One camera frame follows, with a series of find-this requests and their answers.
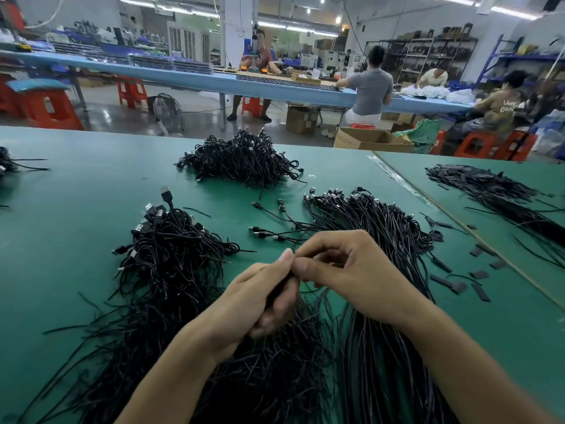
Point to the open cardboard box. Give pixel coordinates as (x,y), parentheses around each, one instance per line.
(373,141)

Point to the grey floor fan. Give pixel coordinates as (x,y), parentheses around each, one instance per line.
(165,114)

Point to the red plastic stool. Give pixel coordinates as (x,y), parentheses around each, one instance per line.
(477,145)
(252,107)
(132,92)
(4,94)

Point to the white pillar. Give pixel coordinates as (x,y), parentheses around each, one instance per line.
(238,29)

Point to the scattered dark tie pieces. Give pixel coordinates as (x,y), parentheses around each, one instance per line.
(479,291)

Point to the long blue workbench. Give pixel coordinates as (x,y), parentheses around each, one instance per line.
(225,82)

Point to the person's right forearm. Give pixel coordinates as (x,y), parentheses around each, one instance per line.
(481,375)

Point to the red stool with blue seat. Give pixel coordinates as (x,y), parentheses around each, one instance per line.
(46,104)

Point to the pile of white bags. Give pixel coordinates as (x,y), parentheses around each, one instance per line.
(439,94)

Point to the person's left hand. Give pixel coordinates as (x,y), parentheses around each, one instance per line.
(243,309)

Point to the metal storage shelf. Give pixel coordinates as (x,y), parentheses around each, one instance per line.
(441,53)

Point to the green bag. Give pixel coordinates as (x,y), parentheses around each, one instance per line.
(422,135)

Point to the small cardboard box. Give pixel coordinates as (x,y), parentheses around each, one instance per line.
(302,120)

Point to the blue metal rack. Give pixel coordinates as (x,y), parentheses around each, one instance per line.
(521,59)

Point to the person's right hand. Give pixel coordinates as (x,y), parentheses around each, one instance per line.
(366,278)

